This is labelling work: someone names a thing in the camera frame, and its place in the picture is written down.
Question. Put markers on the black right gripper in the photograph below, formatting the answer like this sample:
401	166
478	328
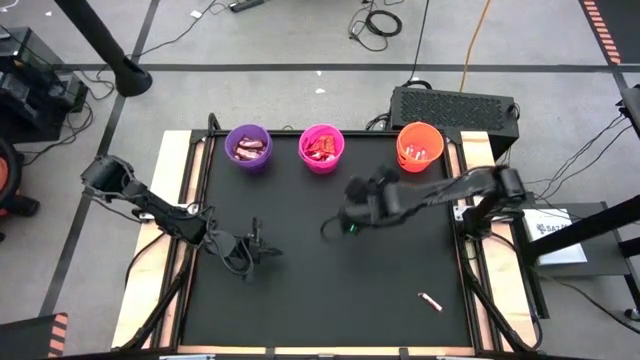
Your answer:
372	200

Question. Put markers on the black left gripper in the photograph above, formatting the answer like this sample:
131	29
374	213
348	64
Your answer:
232	246

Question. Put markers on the orange peanut butter cup packet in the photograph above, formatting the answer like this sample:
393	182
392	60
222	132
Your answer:
314	151
327	143

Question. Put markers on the brown chocolate bar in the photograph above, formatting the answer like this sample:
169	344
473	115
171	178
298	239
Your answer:
247	154
251	143

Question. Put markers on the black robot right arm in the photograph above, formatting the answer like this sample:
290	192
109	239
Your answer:
510	182

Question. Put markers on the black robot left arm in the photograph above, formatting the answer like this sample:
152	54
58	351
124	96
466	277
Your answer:
107	175

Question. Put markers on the pink halloween bucket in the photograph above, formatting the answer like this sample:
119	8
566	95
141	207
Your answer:
320	169

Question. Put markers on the purple halloween bucket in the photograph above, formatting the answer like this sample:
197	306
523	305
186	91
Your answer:
231	142

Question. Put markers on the orange jack-o-lantern bucket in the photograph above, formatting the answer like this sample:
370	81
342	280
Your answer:
430	132

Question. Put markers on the black computer case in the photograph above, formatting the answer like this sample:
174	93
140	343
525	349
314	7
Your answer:
450	110

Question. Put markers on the white paper scrap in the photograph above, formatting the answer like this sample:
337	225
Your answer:
320	91
196	14

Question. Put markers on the white printed box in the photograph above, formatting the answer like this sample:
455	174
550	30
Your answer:
555	245

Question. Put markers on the black stand beam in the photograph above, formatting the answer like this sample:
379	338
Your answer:
590	227

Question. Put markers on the black power strip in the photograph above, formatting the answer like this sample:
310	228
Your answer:
246	5

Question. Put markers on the orange black wheeled machine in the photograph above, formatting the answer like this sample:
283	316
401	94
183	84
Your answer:
25	205

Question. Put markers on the black orange striped mat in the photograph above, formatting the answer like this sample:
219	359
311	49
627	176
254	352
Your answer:
25	340
627	25

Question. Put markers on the black pole stand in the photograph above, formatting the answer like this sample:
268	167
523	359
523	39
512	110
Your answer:
97	37

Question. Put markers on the black side monitor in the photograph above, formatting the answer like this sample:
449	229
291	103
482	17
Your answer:
632	107

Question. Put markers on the black equipment rack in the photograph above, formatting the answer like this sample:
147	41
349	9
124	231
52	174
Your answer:
30	90

